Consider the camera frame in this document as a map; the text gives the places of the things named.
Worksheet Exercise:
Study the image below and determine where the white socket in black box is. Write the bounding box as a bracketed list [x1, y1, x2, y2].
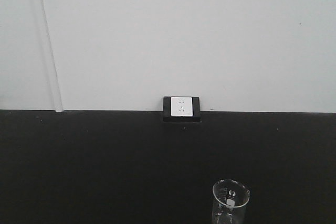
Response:
[163, 97, 201, 123]

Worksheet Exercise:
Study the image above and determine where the clear glass beaker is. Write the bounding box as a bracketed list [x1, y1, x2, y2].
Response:
[212, 179, 250, 224]

